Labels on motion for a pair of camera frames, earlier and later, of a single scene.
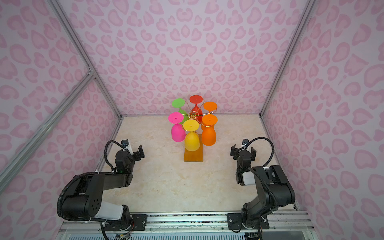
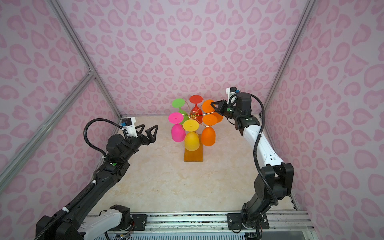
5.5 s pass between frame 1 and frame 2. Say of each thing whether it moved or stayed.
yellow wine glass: stayed
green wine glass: stayed
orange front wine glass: stayed
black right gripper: moved
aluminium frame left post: stayed
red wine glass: stayed
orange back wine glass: moved
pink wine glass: stayed
